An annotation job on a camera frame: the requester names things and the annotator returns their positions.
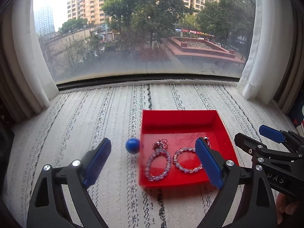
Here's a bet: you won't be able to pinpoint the small pale bead bracelet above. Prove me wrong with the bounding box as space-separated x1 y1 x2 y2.
172 146 203 174

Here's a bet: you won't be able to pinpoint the large blue bead bracelet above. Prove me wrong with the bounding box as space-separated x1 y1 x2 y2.
144 147 172 181

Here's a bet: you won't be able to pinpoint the silver hoop rings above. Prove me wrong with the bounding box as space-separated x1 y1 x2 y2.
152 138 170 150

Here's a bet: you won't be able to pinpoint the person's right hand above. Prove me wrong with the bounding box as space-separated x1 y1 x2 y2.
276 193 300 224

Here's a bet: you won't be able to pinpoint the right white curtain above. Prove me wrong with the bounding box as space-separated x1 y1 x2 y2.
237 0 303 114

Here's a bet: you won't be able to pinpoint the white curtain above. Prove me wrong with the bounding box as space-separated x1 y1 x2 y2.
237 0 303 114
1 0 59 123

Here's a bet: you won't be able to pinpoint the red plastic tray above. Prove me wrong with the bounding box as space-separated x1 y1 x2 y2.
139 110 238 188

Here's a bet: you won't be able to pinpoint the white patterned bedspread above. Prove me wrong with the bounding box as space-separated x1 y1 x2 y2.
2 79 297 228

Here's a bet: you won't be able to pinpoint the blue ball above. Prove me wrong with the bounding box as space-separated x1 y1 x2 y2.
125 138 140 154

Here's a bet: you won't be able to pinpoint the left white curtain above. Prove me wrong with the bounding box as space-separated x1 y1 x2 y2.
1 0 59 123

